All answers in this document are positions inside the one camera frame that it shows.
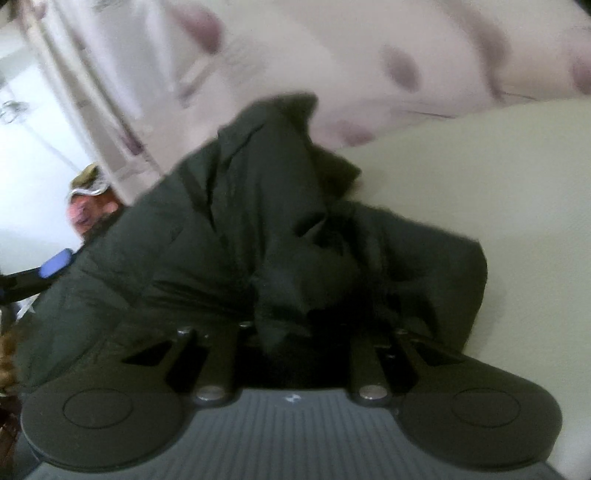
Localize black jacket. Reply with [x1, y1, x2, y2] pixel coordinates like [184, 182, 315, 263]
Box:
[1, 93, 488, 393]

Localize leaf patterned curtain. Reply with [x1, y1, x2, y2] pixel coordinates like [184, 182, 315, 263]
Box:
[8, 1, 590, 202]

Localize pink toy with hat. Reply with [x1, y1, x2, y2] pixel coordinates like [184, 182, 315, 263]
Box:
[66, 163, 124, 241]

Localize beige woven mattress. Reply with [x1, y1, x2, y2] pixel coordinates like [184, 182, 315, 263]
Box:
[345, 99, 590, 479]

